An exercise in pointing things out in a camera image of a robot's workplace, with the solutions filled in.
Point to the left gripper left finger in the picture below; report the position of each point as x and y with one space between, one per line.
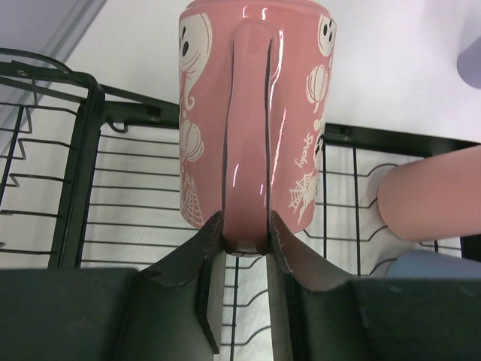
171 310

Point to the blue plastic tumbler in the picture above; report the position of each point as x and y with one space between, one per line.
427 265

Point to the purple plastic tumbler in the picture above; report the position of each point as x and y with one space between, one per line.
469 64

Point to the pink ghost pattern mug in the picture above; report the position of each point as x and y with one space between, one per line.
254 81

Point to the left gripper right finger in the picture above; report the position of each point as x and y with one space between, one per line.
320 312

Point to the salmon pink plastic tumbler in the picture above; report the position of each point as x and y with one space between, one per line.
434 198

